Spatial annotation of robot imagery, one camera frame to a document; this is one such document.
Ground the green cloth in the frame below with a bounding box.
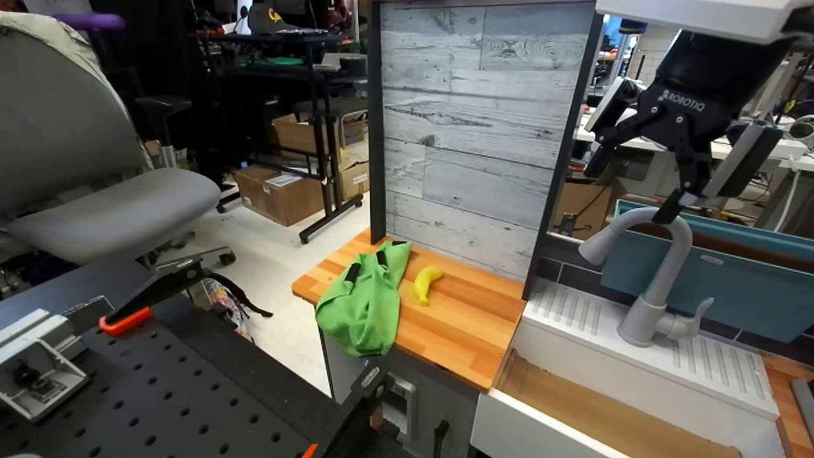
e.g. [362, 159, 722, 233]
[317, 241, 413, 356]

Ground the cardboard box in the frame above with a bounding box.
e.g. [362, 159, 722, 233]
[233, 166, 323, 227]

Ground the teal plastic bin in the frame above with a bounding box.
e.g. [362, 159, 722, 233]
[580, 206, 814, 346]

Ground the white toy sink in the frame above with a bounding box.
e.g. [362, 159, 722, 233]
[511, 285, 785, 458]

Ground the grey office chair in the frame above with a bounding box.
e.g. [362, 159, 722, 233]
[0, 10, 221, 264]

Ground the wooden butcher block counter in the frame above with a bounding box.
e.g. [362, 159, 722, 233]
[292, 232, 525, 391]

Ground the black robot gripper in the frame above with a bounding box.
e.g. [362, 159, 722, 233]
[586, 33, 792, 224]

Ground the grey wood backsplash panel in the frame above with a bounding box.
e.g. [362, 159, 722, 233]
[374, 0, 596, 279]

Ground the orange black clamp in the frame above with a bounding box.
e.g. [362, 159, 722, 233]
[98, 260, 271, 339]

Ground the yellow toy banana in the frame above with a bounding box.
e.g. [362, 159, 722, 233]
[416, 264, 446, 306]

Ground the aluminium extrusion rail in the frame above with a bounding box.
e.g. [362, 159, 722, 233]
[0, 294, 113, 421]

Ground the black perforated breadboard table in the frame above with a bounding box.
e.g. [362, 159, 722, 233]
[0, 294, 411, 458]

